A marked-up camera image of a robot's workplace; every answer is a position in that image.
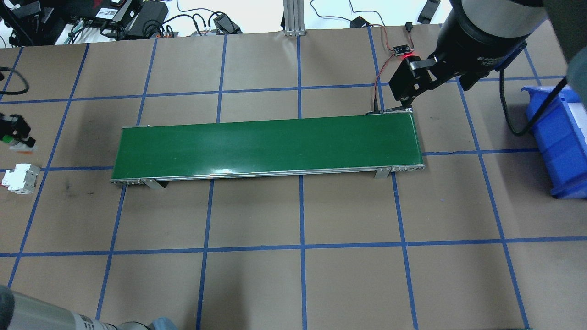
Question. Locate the green push button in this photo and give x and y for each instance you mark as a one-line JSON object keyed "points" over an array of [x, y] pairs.
{"points": [[20, 144]]}

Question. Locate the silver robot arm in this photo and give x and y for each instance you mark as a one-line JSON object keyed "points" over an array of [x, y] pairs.
{"points": [[46, 314], [500, 9]]}

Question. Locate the small sensor board red LED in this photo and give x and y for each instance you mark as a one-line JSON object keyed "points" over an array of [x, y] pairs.
{"points": [[401, 49]]}

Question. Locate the white circuit breaker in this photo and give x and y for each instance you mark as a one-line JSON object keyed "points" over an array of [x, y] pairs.
{"points": [[20, 178]]}

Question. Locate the black plastic device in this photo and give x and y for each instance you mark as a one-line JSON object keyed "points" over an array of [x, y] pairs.
{"points": [[429, 11]]}

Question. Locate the black power adapter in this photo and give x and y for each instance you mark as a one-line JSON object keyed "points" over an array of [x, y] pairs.
{"points": [[227, 24], [361, 22]]}

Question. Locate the blue plastic bin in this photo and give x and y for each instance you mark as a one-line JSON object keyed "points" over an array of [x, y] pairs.
{"points": [[555, 151]]}

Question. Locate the black electronics box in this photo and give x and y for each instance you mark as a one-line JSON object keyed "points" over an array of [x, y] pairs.
{"points": [[27, 13]]}

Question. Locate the black computer white label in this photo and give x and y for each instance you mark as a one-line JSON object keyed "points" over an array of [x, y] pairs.
{"points": [[107, 20]]}

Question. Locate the green conveyor belt unit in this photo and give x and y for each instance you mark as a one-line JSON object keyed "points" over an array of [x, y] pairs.
{"points": [[275, 146]]}

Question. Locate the black power brick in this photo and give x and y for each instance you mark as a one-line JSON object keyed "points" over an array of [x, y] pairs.
{"points": [[149, 18]]}

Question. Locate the small orange connector block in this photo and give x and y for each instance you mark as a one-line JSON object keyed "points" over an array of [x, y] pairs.
{"points": [[167, 33]]}

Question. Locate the aluminium extrusion post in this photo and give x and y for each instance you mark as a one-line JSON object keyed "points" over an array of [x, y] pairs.
{"points": [[294, 18]]}

